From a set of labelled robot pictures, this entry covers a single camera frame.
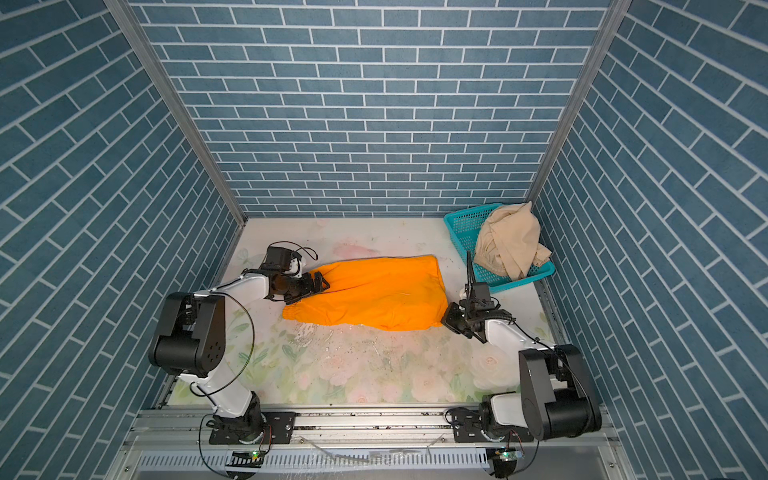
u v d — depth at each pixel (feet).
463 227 3.74
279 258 2.60
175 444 2.38
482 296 2.41
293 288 2.76
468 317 2.28
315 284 2.87
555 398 1.40
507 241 3.27
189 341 1.63
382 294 3.19
